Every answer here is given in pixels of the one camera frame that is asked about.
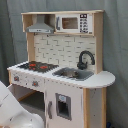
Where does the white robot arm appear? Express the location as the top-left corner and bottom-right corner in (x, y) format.
(0, 81), (44, 128)

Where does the wooden toy kitchen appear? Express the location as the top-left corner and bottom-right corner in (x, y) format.
(8, 10), (115, 128)

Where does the grey toy sink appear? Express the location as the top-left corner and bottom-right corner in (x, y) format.
(53, 67), (93, 81)

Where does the black toy faucet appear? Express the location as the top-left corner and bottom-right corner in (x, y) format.
(77, 50), (95, 70)

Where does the black toy stovetop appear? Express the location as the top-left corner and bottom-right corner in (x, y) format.
(20, 61), (57, 73)

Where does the right oven knob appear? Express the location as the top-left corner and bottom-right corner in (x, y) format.
(32, 81), (39, 87)

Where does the oven knob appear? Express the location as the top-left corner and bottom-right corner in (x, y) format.
(32, 81), (39, 87)
(13, 75), (20, 83)

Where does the white cabinet door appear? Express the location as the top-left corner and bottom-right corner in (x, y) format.
(45, 81), (83, 128)

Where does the grey range hood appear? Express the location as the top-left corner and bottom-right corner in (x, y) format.
(26, 15), (54, 34)

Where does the toy microwave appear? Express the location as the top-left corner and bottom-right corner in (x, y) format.
(56, 14), (93, 33)

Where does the left oven knob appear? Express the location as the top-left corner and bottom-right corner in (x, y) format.
(13, 75), (20, 83)

